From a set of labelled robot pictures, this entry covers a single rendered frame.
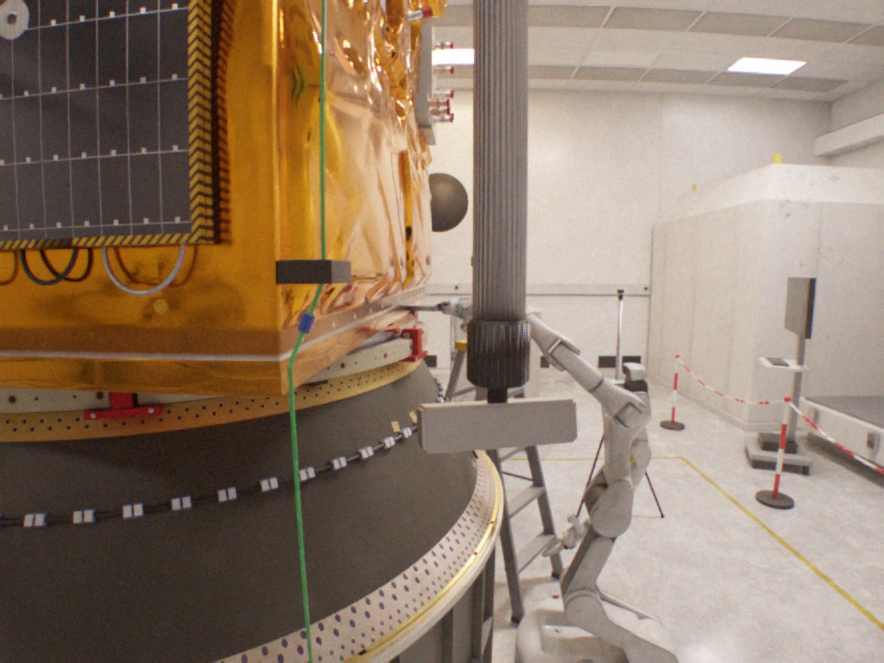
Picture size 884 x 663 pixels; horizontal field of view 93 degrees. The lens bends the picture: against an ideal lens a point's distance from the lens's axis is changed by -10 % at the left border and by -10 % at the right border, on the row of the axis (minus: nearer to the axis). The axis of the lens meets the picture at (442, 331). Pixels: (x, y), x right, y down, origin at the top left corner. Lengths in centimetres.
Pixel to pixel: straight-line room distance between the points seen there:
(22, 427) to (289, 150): 74
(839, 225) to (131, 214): 700
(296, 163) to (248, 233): 11
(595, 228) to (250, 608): 869
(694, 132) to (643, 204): 166
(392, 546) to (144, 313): 74
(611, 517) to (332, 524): 121
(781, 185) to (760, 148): 395
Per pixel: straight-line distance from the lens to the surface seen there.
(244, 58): 66
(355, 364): 112
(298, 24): 71
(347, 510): 109
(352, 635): 107
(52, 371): 80
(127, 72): 68
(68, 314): 77
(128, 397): 97
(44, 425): 109
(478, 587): 146
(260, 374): 62
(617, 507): 196
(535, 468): 301
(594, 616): 221
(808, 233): 686
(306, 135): 66
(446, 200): 887
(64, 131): 72
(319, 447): 108
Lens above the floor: 190
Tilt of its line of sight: 7 degrees down
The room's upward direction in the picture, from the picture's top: straight up
